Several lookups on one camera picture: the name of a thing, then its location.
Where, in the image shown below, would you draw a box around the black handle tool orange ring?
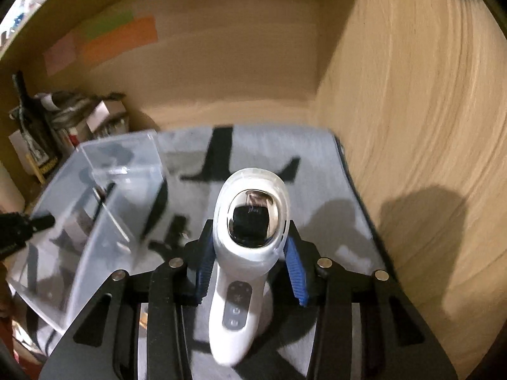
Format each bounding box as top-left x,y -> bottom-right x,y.
88,181 -> 118,227

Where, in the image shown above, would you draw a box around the clear plastic organizer box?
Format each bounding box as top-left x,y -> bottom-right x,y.
8,130 -> 165,334

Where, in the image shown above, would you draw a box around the white handheld massager device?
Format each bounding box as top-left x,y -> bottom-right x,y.
209,168 -> 290,367

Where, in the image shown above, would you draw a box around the yellow lip balm tube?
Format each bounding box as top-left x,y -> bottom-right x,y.
26,152 -> 46,185

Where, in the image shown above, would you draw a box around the white handwritten paper note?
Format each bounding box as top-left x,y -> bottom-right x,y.
9,130 -> 34,176

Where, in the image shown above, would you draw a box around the dark wine bottle elephant label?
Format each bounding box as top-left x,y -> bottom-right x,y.
12,71 -> 62,178

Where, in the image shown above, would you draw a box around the stack of papers and books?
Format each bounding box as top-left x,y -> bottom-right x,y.
35,91 -> 130,152

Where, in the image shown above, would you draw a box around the white folded card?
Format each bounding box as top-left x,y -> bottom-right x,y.
86,100 -> 126,133

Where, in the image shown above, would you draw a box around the grey black patterned mat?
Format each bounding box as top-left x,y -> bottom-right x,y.
7,123 -> 388,380

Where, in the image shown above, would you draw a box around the pink sticky note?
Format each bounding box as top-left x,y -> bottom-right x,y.
43,32 -> 77,76

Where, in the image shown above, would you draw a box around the green sticky note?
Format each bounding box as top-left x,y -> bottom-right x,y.
81,10 -> 134,40

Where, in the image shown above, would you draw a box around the orange sticky note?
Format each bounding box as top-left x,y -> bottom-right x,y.
79,16 -> 158,67

